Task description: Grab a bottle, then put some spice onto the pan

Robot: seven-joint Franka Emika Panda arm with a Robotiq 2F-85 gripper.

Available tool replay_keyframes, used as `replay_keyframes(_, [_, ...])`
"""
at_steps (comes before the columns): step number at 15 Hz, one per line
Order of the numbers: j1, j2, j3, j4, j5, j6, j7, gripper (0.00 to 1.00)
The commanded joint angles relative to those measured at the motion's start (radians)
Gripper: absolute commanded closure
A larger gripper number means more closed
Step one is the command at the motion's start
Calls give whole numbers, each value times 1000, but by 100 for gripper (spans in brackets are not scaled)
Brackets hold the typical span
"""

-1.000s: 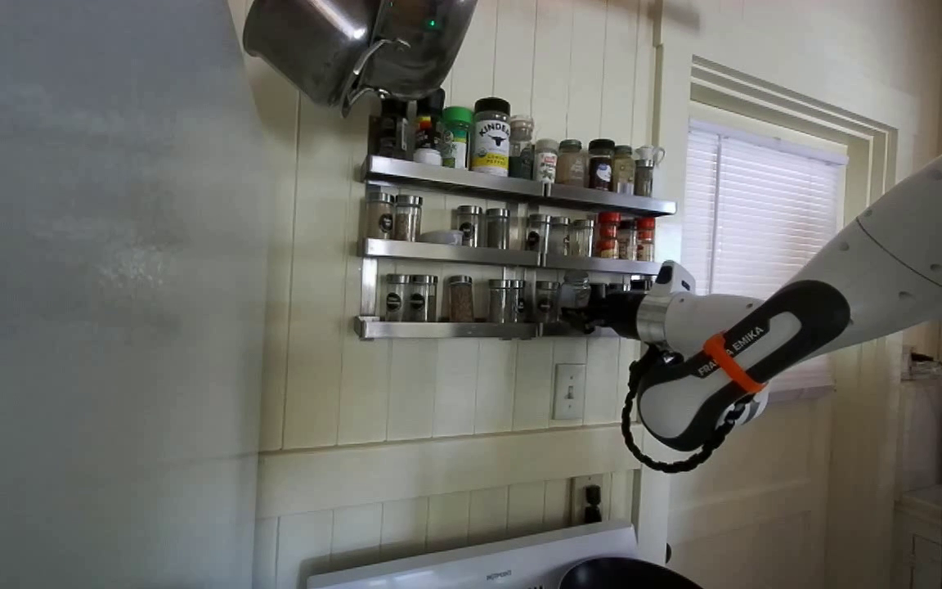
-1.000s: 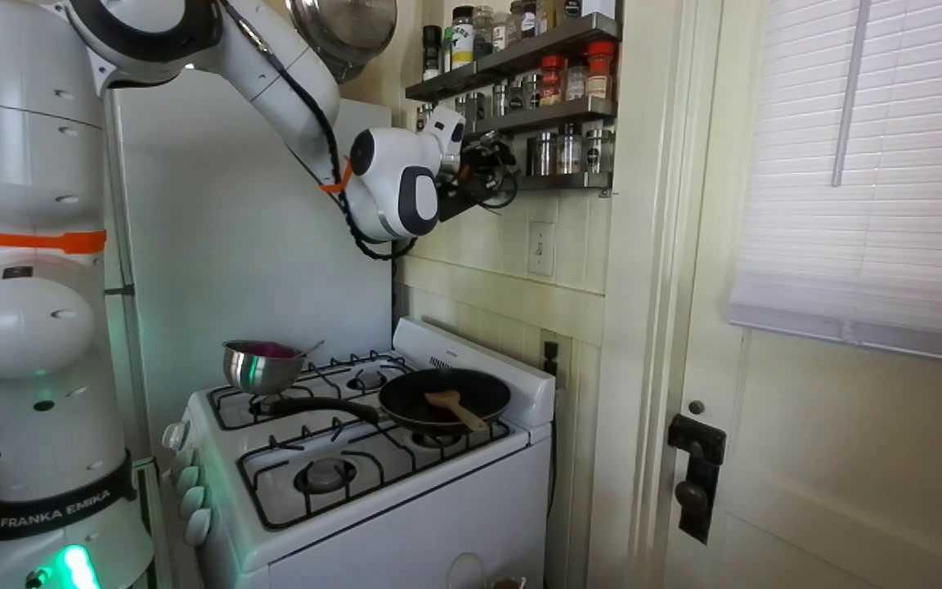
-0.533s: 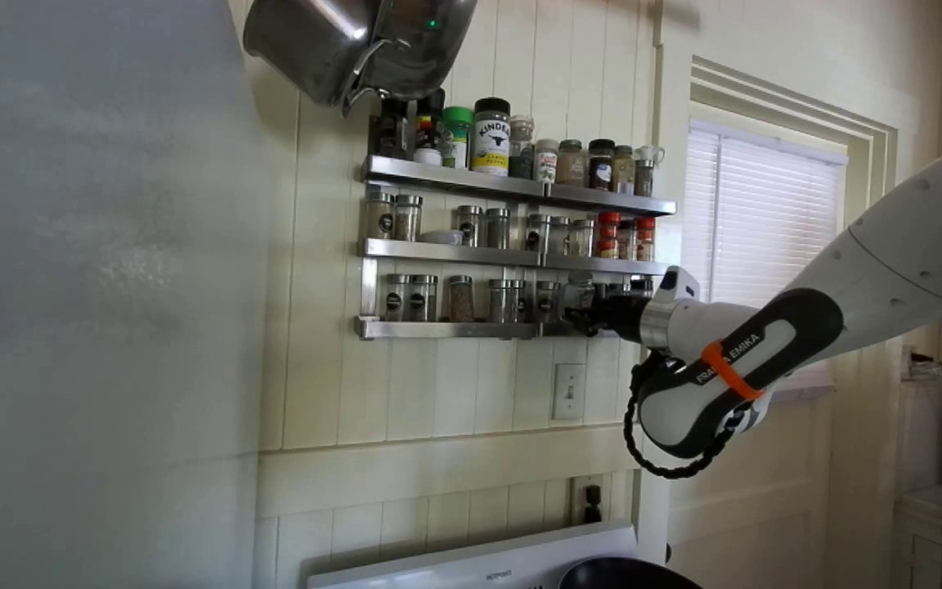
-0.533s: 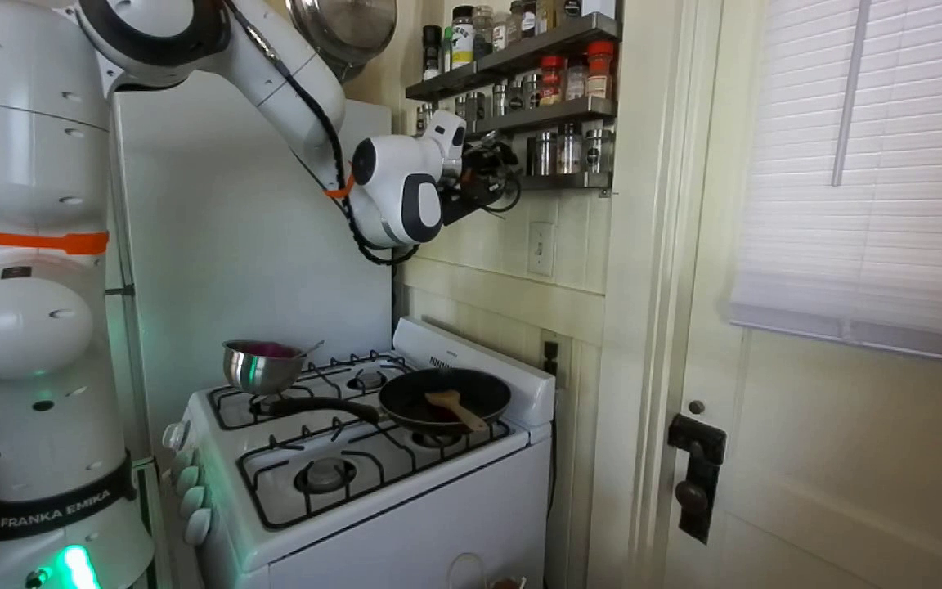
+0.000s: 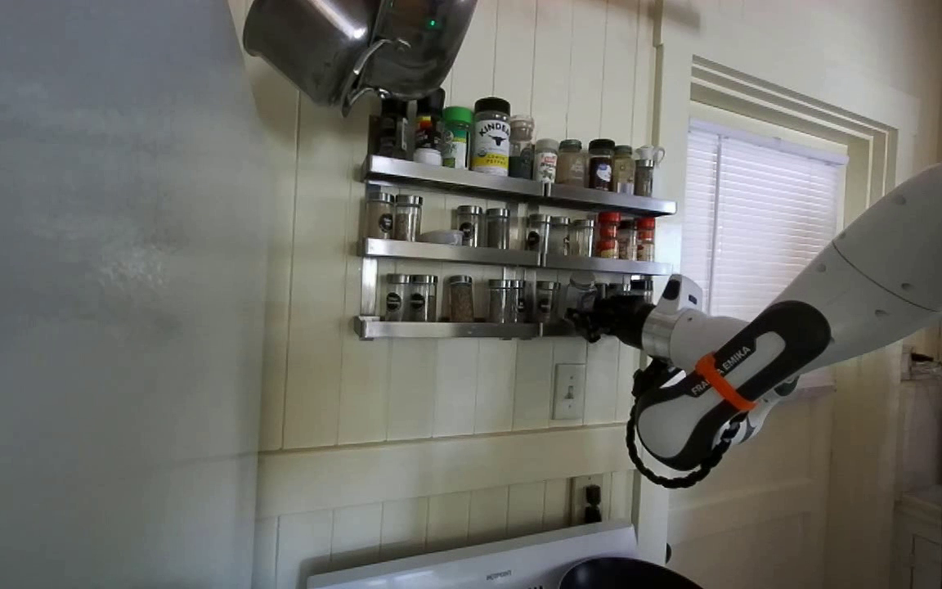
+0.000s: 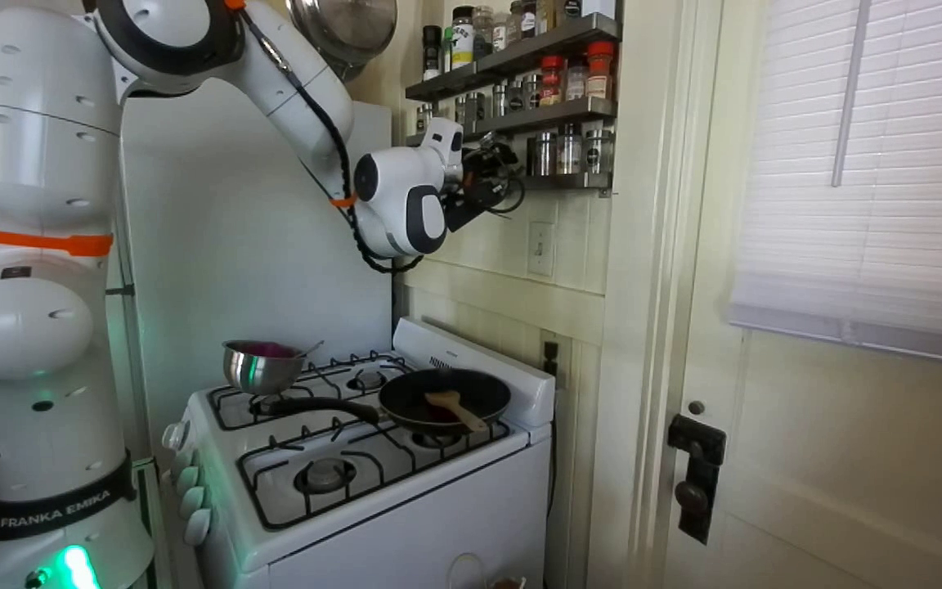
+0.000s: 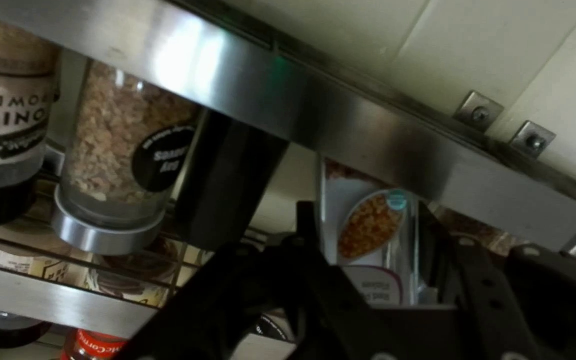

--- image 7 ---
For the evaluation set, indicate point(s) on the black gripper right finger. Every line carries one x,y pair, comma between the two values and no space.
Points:
535,307

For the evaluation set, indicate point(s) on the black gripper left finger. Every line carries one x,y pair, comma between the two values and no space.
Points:
248,307

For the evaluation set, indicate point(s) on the tall black cylinder bottle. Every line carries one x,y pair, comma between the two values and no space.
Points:
229,186

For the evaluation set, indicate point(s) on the red cap spice bottle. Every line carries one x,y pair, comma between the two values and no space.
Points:
94,345

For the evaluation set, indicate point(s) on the onion powder bottle black cap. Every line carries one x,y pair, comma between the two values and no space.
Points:
9,112

